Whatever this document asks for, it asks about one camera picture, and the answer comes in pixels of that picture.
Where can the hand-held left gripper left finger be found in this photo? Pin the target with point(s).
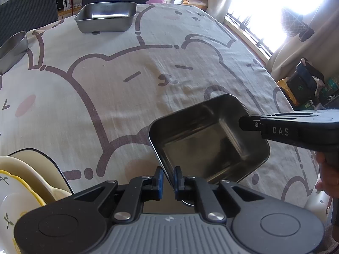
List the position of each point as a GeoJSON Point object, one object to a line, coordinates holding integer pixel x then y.
{"type": "Point", "coordinates": [160, 183]}

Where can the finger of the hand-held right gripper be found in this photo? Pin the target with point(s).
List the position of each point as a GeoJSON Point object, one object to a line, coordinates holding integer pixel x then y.
{"type": "Point", "coordinates": [250, 123]}

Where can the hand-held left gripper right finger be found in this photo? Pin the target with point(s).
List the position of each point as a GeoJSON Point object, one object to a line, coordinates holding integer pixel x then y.
{"type": "Point", "coordinates": [177, 183]}

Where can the square steel tray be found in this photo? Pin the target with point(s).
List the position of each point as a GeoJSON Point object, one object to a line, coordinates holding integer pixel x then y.
{"type": "Point", "coordinates": [201, 137]}
{"type": "Point", "coordinates": [106, 22]}

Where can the yellow-rimmed floral bowl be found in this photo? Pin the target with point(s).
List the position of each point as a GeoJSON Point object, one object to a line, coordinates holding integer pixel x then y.
{"type": "Point", "coordinates": [10, 187]}

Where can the teardrop steel bowl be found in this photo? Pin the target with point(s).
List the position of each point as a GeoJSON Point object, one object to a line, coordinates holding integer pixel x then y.
{"type": "Point", "coordinates": [13, 50]}

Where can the person's right hand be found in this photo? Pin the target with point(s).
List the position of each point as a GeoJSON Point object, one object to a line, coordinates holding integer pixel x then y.
{"type": "Point", "coordinates": [324, 174]}

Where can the yellow bag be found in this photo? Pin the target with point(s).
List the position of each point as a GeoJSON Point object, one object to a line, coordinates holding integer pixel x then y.
{"type": "Point", "coordinates": [283, 87]}

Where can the dark blue bag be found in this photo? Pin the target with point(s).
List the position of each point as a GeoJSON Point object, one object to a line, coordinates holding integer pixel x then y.
{"type": "Point", "coordinates": [304, 79]}

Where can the black window railing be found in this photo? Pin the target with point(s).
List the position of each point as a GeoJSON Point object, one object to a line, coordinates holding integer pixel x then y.
{"type": "Point", "coordinates": [249, 31]}

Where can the black mesh bag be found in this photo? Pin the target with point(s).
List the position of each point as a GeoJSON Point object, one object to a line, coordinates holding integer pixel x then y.
{"type": "Point", "coordinates": [295, 23]}

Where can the bear print tablecloth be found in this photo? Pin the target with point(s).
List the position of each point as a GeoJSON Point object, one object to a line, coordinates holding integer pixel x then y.
{"type": "Point", "coordinates": [132, 58]}

